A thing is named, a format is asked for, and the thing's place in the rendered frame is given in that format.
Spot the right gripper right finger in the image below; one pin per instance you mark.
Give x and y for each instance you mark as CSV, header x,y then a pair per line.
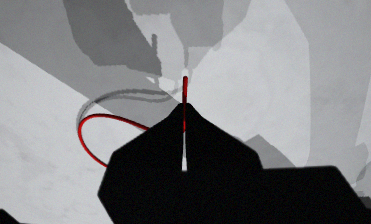
x,y
214,149

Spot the red wire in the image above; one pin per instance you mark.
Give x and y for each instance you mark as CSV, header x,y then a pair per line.
x,y
184,101

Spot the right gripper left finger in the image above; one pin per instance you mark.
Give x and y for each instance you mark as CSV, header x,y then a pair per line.
x,y
157,147

